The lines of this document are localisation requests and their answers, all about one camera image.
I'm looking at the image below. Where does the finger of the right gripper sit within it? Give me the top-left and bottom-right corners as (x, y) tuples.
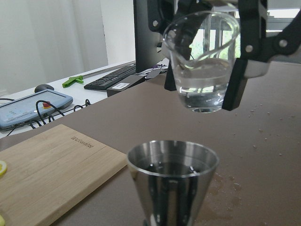
(147, 0), (207, 92)
(222, 0), (301, 111)

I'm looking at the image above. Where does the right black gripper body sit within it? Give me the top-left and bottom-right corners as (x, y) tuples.
(147, 0), (212, 14)

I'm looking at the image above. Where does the clear plastic cup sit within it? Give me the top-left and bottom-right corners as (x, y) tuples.
(163, 11), (240, 113)

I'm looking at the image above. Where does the steel double jigger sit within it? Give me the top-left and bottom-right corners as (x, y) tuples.
(127, 140), (219, 226)

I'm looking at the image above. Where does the black monitor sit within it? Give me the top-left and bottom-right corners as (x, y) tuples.
(133, 0), (165, 73)

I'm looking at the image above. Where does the black small box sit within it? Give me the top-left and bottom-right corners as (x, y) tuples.
(106, 75), (145, 97)

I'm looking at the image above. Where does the black keyboard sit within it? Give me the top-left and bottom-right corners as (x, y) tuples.
(84, 63), (136, 90)

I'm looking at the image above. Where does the green plastic tool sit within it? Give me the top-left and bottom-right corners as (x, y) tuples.
(62, 75), (84, 88)

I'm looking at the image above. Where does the black computer mouse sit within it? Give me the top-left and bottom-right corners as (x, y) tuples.
(34, 84), (55, 93)

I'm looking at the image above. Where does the grey teach pendant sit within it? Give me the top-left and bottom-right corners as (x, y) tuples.
(0, 89), (73, 129)

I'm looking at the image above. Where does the wooden cutting board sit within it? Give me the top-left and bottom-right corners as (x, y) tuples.
(0, 125), (127, 226)

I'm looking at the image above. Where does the lemon slice top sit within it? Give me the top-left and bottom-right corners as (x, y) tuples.
(0, 160), (8, 177)

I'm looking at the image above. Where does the yellow plastic knife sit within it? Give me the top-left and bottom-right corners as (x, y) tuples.
(0, 216), (5, 226)

